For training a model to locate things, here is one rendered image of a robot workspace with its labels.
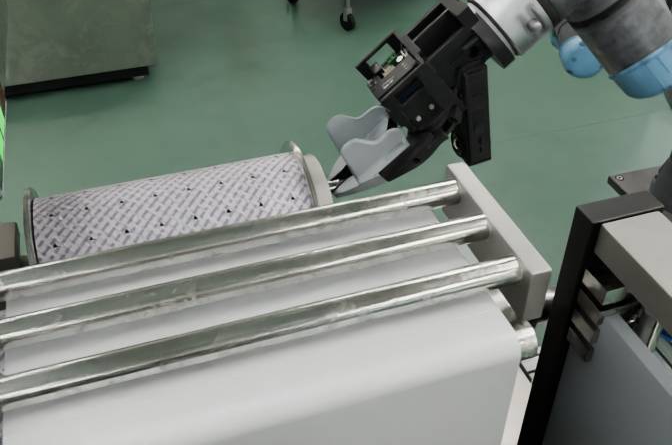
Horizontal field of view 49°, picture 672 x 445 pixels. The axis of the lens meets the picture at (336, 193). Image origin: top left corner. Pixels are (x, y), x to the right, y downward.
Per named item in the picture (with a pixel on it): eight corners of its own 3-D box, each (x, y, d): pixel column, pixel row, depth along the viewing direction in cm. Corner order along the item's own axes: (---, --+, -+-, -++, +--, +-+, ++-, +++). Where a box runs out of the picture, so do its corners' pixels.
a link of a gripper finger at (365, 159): (302, 169, 71) (372, 100, 69) (340, 199, 74) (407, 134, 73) (313, 187, 68) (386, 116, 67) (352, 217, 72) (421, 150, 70)
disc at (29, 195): (70, 381, 66) (28, 259, 57) (64, 383, 66) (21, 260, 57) (63, 272, 78) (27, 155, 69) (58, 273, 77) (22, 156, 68)
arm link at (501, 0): (522, 8, 73) (568, 43, 67) (487, 40, 74) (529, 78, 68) (486, -44, 69) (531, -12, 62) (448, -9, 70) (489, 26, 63)
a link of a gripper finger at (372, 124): (291, 143, 74) (361, 82, 72) (328, 173, 78) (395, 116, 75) (298, 161, 72) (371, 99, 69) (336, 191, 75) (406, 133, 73)
